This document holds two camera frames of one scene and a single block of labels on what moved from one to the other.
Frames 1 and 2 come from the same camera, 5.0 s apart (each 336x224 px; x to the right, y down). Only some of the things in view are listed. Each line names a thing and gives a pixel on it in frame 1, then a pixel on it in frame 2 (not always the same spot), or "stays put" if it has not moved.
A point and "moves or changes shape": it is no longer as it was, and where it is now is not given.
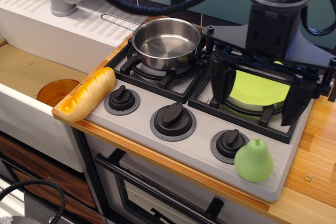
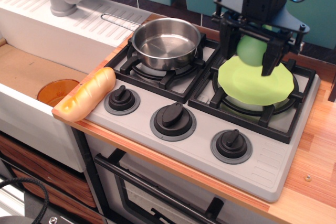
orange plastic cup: x=52 y=93 stays put
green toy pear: x=253 y=162 moves or changes shape
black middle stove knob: x=172 y=123 stays put
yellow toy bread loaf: x=78 y=104 stays put
